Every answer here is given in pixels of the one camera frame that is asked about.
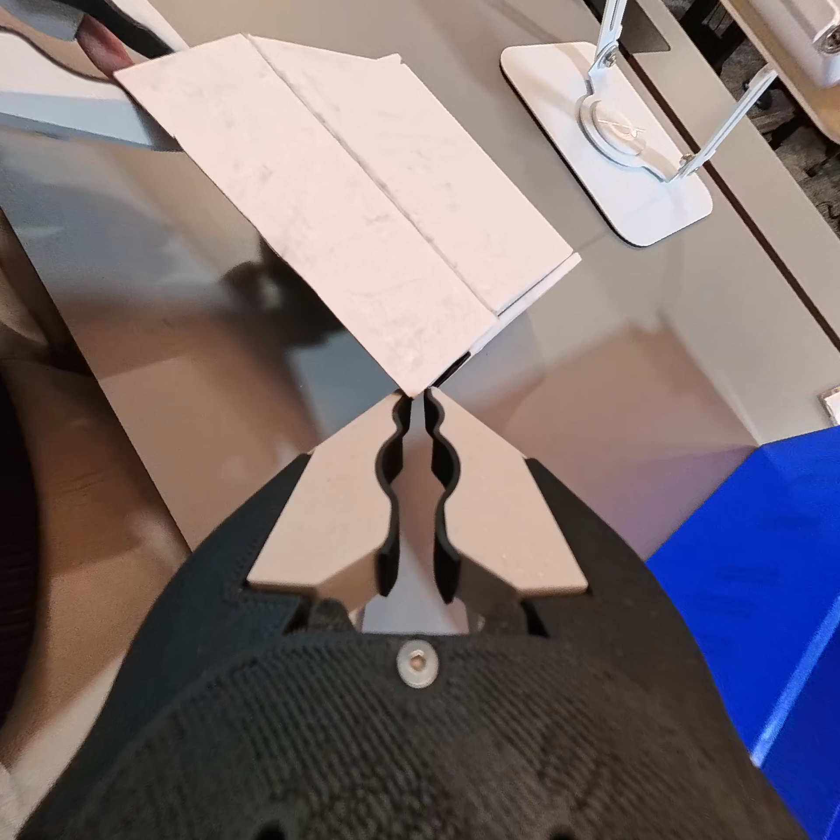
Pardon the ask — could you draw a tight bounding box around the blue plastic bin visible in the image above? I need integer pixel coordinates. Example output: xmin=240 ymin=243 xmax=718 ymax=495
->
xmin=645 ymin=425 xmax=840 ymax=840

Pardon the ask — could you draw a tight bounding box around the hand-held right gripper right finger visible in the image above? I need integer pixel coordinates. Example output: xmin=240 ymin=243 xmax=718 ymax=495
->
xmin=424 ymin=387 xmax=589 ymax=608

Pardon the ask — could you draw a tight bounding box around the white cardboard mailer box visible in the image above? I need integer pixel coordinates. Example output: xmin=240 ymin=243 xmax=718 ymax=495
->
xmin=113 ymin=33 xmax=583 ymax=399

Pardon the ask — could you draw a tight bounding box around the person's left hand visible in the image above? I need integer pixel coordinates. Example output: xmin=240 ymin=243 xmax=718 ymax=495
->
xmin=77 ymin=13 xmax=135 ymax=73

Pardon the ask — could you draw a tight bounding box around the person's dark clothing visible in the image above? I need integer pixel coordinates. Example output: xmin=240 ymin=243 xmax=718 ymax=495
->
xmin=0 ymin=371 xmax=42 ymax=729

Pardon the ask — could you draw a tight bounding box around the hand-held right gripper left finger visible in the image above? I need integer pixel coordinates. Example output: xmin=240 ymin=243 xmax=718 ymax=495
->
xmin=247 ymin=389 xmax=413 ymax=603

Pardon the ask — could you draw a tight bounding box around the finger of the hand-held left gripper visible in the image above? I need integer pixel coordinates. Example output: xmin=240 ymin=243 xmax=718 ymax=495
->
xmin=0 ymin=0 xmax=191 ymax=59
xmin=0 ymin=29 xmax=181 ymax=153

